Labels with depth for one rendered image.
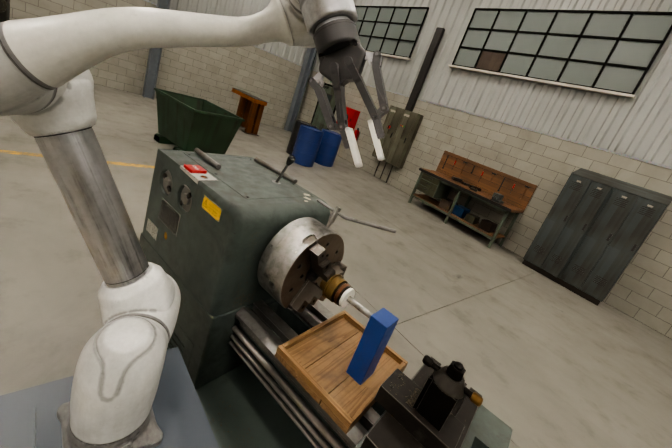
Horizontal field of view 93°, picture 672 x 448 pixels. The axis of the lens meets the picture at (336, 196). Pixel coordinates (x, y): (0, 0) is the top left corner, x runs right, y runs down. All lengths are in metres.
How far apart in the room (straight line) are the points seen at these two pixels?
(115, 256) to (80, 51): 0.47
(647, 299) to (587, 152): 2.60
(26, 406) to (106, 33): 0.89
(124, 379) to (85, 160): 0.45
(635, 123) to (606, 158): 0.69
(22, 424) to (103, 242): 0.46
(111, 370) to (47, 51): 0.57
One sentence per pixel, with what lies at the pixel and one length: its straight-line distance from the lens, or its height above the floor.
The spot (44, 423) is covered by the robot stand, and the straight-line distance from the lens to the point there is 1.08.
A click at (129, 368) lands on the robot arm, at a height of 1.04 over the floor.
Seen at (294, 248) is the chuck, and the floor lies 1.18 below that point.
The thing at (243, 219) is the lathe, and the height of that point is 1.23.
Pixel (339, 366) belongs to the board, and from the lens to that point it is 1.16.
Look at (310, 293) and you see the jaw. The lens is 1.13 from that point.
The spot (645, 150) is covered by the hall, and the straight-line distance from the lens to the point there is 7.43.
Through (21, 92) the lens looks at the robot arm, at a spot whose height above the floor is 1.51.
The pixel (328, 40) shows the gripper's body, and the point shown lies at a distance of 0.56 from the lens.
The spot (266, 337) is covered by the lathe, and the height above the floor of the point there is 0.86.
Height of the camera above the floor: 1.65
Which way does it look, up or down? 16 degrees down
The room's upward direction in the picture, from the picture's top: 20 degrees clockwise
